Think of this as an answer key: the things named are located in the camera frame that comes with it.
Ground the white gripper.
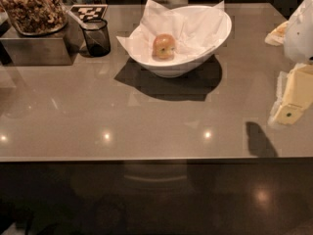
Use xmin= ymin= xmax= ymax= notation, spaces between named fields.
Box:
xmin=265 ymin=0 xmax=313 ymax=128

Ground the red yellow apple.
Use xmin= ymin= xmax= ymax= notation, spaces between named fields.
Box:
xmin=153 ymin=33 xmax=176 ymax=60

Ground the white bowl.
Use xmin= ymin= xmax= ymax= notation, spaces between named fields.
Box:
xmin=135 ymin=13 xmax=232 ymax=77

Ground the white paper liner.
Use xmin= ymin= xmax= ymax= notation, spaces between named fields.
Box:
xmin=117 ymin=0 xmax=228 ymax=64

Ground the black mesh cup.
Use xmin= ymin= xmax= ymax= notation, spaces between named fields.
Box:
xmin=81 ymin=19 xmax=111 ymax=57

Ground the checkered marker tag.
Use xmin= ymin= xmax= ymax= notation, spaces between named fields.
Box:
xmin=70 ymin=4 xmax=108 ymax=22

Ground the steel box stand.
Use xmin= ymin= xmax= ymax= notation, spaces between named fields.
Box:
xmin=0 ymin=18 xmax=84 ymax=66

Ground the glass jar of snacks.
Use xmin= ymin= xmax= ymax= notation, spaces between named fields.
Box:
xmin=0 ymin=0 xmax=67 ymax=36

